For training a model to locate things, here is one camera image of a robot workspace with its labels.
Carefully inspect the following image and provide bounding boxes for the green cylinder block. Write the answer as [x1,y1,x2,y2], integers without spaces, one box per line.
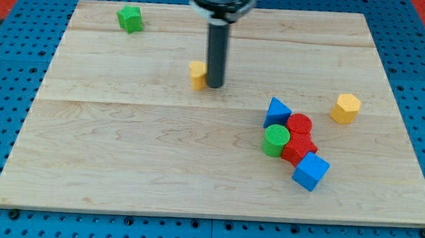
[261,124,290,157]

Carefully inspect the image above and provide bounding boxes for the red cylinder block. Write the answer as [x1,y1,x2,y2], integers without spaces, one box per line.
[286,113,313,134]

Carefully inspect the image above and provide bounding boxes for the blue triangle block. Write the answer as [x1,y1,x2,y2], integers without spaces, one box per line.
[263,97,293,128]

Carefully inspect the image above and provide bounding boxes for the blue cube block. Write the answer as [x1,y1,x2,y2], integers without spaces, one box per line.
[292,152,330,192]

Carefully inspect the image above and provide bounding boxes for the green star block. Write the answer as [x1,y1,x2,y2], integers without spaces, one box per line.
[116,5,143,33]

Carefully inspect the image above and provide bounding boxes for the yellow hexagon block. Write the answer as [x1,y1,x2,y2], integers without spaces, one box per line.
[330,93,361,124]

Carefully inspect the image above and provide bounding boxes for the red star block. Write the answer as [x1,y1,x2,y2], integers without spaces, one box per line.
[280,132,318,167]

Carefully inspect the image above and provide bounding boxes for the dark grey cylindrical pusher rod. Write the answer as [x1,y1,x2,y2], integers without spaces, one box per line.
[207,19,229,89]

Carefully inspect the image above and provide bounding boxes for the light wooden board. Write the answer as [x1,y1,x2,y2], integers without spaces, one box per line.
[0,0,425,228]

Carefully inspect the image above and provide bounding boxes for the yellow heart block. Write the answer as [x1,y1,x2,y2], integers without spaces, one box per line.
[189,60,207,91]

